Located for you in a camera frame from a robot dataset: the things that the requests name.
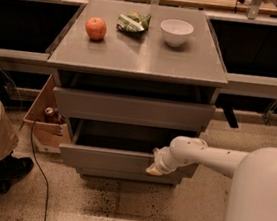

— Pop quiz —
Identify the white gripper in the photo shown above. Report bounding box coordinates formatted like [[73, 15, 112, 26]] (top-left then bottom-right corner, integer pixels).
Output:
[[145, 147, 176, 176]]

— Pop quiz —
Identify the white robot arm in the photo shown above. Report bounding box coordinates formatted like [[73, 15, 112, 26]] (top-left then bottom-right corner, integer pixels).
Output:
[[146, 136, 277, 221]]

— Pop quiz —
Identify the grey drawer cabinet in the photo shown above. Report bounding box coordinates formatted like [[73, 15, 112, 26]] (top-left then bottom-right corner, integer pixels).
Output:
[[31, 0, 237, 194]]

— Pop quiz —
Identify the grey top drawer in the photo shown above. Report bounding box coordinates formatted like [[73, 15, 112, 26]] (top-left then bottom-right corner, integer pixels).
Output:
[[53, 86, 215, 132]]

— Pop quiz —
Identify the wooden box on floor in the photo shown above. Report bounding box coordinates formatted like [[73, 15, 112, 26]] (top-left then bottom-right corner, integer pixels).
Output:
[[23, 75, 71, 153]]

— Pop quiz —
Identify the red soda can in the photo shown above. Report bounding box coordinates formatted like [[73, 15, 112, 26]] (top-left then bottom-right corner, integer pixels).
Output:
[[44, 107, 58, 123]]

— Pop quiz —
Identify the white bowl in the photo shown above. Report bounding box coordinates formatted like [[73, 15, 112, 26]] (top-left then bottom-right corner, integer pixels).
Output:
[[160, 19, 194, 47]]

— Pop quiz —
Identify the green chip bag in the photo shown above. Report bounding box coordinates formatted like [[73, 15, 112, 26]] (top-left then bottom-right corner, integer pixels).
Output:
[[116, 11, 151, 33]]

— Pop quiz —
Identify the black shoe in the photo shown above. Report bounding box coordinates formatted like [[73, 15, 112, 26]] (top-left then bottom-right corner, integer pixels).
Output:
[[0, 155, 34, 181]]

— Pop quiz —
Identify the red apple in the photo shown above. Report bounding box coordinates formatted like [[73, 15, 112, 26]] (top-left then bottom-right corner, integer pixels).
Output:
[[85, 17, 107, 41]]

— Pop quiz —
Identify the black floor cable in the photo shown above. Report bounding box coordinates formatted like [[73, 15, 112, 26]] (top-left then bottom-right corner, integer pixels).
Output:
[[19, 118, 61, 221]]

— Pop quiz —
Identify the grey metal frame rail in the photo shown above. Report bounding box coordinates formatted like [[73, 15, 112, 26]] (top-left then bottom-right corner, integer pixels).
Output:
[[0, 49, 277, 99]]

